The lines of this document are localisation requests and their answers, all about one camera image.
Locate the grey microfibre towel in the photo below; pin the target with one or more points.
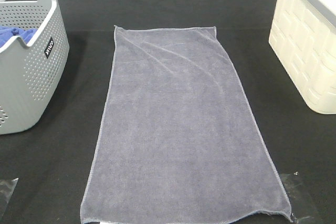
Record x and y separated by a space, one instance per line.
178 142

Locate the grey perforated laundry basket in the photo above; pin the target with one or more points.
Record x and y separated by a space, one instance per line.
28 78

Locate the black basket brand label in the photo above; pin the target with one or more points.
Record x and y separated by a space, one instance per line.
49 48

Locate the right clear tape strip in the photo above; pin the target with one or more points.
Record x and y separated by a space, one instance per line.
302 205

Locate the clear tape strip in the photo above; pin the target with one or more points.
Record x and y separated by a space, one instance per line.
302 205
7 188

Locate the blue towel in basket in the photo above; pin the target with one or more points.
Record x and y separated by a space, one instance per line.
8 32

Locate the left clear tape strip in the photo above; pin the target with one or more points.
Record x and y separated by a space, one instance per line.
7 188

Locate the black table cloth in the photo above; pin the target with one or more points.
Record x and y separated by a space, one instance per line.
52 160

